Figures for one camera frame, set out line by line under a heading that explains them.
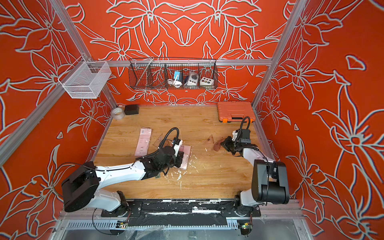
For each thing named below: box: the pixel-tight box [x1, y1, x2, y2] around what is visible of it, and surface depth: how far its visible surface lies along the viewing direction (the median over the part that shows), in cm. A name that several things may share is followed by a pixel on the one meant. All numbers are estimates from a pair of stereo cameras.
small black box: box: [124, 104, 140, 115], surface depth 116 cm
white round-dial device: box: [186, 71, 199, 86], surface depth 93 cm
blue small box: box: [174, 71, 181, 80], surface depth 86 cm
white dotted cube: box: [199, 77, 214, 86], surface depth 96 cm
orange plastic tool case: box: [217, 101, 256, 123], surface depth 113 cm
